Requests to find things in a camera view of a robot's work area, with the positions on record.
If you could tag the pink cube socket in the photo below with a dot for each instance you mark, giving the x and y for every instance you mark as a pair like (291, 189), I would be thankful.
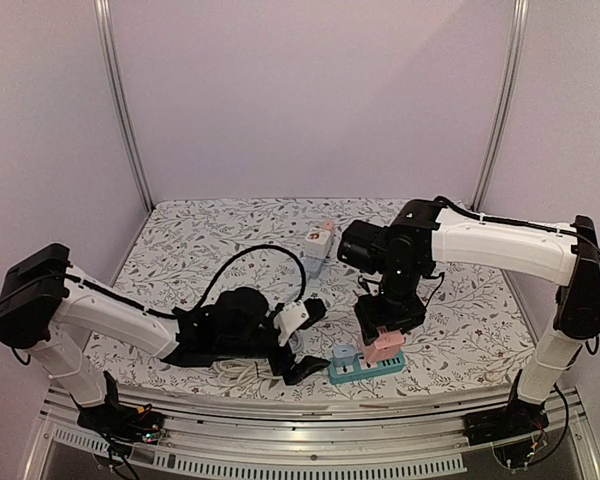
(384, 347)

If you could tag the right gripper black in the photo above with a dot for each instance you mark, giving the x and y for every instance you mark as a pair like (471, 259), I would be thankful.
(387, 319)

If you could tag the aluminium frame post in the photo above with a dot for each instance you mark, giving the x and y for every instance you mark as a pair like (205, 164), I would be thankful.
(504, 102)
(112, 67)

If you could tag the left aluminium frame post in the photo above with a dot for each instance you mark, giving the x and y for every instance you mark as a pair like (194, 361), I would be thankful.
(112, 67)

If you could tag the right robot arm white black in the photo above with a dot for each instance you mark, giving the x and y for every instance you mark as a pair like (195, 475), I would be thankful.
(426, 232)

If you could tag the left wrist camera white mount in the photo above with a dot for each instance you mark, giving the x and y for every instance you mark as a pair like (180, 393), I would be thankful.
(299, 315)

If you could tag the white cube socket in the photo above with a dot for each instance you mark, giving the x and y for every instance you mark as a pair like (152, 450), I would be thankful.
(318, 243)

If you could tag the small blue charger plug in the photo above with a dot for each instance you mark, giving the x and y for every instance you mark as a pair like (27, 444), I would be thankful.
(343, 355)

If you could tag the floral patterned table mat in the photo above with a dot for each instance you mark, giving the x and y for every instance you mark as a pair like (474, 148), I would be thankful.
(474, 335)

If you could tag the teal power strip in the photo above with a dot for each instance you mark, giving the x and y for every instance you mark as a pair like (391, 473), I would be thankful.
(355, 368)

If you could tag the light blue power strip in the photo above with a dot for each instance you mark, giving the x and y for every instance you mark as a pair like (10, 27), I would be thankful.
(313, 266)

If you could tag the front aluminium rail base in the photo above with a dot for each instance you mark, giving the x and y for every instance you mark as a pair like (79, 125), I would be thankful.
(208, 437)

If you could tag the right aluminium frame post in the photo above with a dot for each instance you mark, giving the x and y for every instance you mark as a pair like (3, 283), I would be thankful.
(504, 102)

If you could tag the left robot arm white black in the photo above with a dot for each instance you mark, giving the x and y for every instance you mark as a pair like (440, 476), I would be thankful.
(45, 291)

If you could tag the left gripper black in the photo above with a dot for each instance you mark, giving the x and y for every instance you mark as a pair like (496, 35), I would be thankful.
(305, 368)

